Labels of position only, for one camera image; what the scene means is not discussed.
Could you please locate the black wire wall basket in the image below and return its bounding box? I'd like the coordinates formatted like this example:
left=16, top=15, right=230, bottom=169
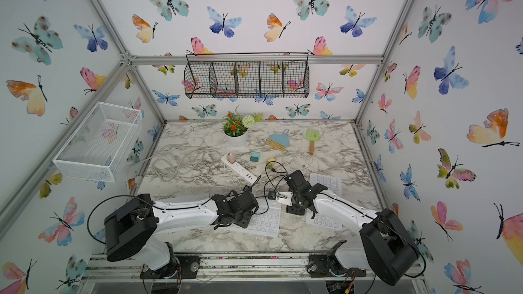
left=183, top=52, right=310, bottom=99

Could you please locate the pink plug adapter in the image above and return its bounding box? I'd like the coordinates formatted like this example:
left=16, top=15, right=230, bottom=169
left=226, top=153, right=236, bottom=164

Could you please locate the yellow plug adapter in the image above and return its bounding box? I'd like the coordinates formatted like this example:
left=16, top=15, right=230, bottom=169
left=267, top=158, right=276, bottom=169

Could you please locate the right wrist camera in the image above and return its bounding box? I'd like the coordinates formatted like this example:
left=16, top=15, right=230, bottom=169
left=268, top=191, right=292, bottom=206

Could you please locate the white potted flower plant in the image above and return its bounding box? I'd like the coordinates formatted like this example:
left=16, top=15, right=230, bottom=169
left=222, top=108, right=264, bottom=149

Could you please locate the white power strip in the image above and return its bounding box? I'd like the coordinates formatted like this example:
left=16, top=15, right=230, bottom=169
left=221, top=155, right=258, bottom=185

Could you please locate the white mesh wall basket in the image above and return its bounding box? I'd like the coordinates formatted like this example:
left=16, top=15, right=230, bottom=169
left=53, top=102, right=143, bottom=182

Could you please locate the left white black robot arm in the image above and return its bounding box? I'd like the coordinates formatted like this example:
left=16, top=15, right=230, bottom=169
left=104, top=191, right=259, bottom=271

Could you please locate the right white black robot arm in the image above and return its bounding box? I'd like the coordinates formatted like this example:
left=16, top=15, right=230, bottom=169
left=285, top=170, right=422, bottom=286

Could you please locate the black charging cable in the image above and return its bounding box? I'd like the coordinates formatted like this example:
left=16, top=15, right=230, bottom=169
left=248, top=161, right=291, bottom=216

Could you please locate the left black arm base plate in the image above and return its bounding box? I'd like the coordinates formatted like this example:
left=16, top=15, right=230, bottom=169
left=140, top=255, right=201, bottom=280

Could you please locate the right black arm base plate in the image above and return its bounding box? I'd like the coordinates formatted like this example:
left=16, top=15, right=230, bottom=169
left=306, top=240, right=369, bottom=278

